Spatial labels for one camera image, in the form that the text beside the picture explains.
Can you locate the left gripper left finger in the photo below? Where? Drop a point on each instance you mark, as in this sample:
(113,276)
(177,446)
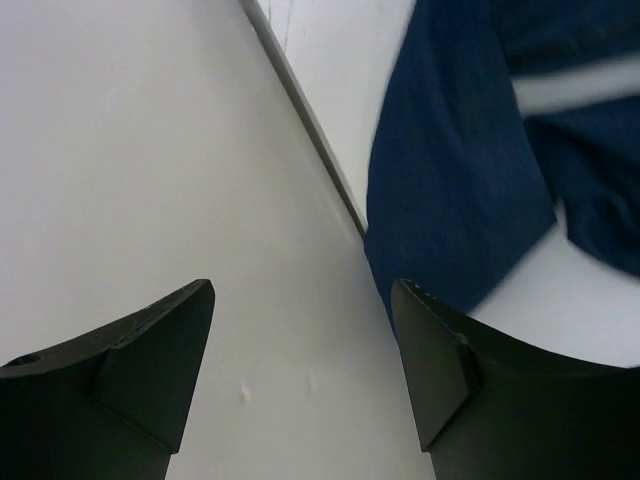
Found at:
(112,403)

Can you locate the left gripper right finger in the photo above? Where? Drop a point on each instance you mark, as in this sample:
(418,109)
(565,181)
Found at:
(489,406)

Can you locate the dark blue jeans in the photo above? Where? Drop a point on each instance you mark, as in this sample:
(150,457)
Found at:
(462,184)

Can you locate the left aluminium table rail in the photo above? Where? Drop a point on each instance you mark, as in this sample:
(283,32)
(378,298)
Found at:
(295,93)

